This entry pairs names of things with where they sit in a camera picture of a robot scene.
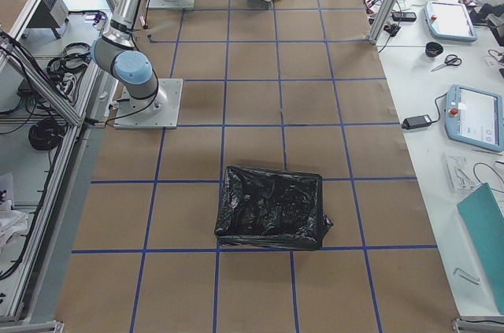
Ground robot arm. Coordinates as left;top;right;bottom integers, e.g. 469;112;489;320
91;0;167;113

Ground black bag lined bin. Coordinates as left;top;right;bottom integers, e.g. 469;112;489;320
214;166;332;251

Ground black power adapter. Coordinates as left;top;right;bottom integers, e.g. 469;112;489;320
401;114;433;130

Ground black phone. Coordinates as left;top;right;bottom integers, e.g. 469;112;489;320
391;12;417;22

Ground scissors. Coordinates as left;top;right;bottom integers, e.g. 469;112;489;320
432;54;462;72

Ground near teach pendant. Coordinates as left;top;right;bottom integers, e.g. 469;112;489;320
444;84;503;153

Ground teach pendant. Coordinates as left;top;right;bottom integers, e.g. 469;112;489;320
424;1;477;43
444;84;503;153

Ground far teach pendant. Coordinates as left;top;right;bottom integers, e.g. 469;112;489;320
424;1;477;43

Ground teal folder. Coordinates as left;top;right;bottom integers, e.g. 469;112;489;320
457;183;503;314

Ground grey electronics box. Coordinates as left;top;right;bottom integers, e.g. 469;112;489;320
27;0;69;39

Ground coiled black cable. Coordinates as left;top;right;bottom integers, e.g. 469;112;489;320
28;117;64;152

